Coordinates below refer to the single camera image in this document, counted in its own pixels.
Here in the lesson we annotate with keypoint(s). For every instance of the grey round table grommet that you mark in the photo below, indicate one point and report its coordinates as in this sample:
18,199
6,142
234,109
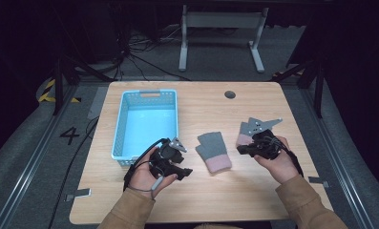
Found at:
230,94

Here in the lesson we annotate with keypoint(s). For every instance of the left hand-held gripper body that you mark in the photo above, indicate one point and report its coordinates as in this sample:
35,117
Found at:
166,157

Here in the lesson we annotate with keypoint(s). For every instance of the grey glove with pink cuff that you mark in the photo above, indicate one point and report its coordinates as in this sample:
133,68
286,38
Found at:
242,135
213,151

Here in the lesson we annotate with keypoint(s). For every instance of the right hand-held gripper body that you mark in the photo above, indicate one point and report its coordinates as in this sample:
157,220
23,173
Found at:
266,144

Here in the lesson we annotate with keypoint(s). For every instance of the grey metal desk frame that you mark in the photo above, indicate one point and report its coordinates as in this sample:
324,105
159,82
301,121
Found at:
222,19

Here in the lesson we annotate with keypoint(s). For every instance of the yellow and black floor tape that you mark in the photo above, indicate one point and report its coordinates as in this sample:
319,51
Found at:
47,93

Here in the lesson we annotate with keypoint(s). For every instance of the person's right hand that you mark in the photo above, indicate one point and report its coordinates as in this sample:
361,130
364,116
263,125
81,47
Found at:
282,167

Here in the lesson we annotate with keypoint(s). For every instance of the grey floor tape patch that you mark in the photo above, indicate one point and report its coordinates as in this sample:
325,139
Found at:
97,103

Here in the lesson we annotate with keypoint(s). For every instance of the light blue plastic basket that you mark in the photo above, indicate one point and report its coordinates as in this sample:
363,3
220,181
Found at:
149,127

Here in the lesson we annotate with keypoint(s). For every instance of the grey tape piece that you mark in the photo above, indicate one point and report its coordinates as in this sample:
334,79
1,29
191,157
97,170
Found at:
317,181
80,193

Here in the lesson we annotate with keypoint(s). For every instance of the black metal stand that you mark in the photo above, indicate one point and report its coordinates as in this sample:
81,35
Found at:
319,95
58,89

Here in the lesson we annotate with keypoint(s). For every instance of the metal floor rail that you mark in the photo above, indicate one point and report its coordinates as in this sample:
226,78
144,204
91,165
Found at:
336,159
34,159

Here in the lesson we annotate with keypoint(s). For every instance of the person's left hand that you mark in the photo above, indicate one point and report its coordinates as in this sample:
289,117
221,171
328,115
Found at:
142,178

